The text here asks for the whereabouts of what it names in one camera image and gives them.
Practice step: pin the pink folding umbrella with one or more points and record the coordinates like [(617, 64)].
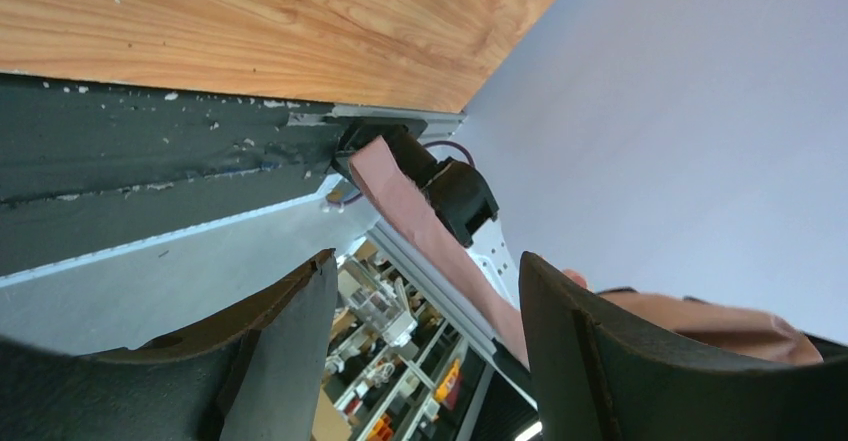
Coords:
[(748, 332)]

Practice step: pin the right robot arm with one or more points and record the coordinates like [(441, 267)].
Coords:
[(445, 174)]

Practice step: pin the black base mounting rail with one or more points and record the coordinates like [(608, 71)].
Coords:
[(87, 167)]

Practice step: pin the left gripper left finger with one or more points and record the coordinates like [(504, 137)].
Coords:
[(251, 371)]

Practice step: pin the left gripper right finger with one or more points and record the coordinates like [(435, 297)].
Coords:
[(602, 373)]

